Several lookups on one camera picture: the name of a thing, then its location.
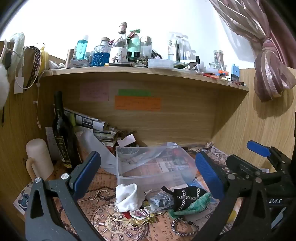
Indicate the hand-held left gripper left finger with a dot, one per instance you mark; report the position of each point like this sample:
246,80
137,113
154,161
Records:
86,172

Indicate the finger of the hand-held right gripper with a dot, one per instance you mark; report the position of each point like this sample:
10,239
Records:
257,148
240,165

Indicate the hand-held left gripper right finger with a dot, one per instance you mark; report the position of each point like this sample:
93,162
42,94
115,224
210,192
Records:
208,177

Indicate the green cloth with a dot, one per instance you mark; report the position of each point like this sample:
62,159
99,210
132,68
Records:
196,206

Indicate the white sock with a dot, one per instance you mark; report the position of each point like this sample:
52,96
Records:
128,197

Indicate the clear plastic box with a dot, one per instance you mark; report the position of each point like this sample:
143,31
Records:
138,172

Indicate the clear bag of dark items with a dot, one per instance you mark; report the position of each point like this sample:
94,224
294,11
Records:
159,200

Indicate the floral cloth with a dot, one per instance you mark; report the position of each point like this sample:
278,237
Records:
140,212

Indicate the dark wine bottle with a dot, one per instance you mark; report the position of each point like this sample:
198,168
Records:
62,139

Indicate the pile of papers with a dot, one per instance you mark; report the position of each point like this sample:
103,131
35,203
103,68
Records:
108,136

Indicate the beige mug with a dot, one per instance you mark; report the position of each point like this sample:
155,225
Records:
39,157

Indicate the small pale cardboard box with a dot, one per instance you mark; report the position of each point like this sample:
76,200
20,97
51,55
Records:
126,141

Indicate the rolled newspaper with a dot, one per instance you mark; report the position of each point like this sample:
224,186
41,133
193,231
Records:
85,119

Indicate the blue cartoon sticker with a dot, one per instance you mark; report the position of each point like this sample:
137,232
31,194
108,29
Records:
20,199

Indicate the blue plastic block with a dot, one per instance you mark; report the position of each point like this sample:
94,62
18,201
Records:
235,73

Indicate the striped pink curtain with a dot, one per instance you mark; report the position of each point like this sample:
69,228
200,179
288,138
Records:
270,69

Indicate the pink sticky note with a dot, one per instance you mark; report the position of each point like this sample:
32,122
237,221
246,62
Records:
93,91

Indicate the orange sticky note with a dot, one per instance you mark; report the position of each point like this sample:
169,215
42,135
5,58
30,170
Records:
137,103

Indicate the glass jar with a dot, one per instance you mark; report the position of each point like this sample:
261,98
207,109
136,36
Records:
215,67

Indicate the green sticky note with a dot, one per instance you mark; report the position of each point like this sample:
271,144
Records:
134,92

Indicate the clear tube of sticks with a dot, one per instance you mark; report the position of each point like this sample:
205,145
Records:
218,56

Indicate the small black capped vial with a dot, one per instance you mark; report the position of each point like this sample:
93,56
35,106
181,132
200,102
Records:
198,63

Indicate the white printed packet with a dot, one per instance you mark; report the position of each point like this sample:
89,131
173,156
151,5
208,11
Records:
78,63

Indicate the wooden shelf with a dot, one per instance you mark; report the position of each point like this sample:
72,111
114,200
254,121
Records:
138,74

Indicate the black marker pen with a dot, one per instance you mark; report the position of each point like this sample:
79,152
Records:
124,64

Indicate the cardboard tube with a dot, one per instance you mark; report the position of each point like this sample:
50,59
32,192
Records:
69,58

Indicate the faceted blue glass bottle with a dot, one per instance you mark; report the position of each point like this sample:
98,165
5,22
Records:
100,56

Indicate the patterned headband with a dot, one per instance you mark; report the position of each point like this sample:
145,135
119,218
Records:
34,64

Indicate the yellow cloth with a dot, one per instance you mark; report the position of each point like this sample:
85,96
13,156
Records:
44,60

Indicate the white printed cup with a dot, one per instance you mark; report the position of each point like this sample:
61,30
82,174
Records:
118,55

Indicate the light blue liquid bottle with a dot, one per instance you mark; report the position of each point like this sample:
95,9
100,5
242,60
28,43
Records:
82,49

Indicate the flat clear plastic case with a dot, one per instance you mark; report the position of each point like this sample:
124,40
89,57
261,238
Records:
160,63

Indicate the clear brush blister pack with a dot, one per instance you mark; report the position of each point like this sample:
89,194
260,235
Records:
180,47

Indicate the mint green pump bottle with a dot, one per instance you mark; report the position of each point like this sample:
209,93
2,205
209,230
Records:
133,45

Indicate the clear bottle silver cap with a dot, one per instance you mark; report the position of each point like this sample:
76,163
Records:
145,47

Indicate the tall clear glass bottle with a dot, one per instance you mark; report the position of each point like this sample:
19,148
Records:
121,38

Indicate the white fluffy earmuffs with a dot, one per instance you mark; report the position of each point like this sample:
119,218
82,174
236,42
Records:
18,46

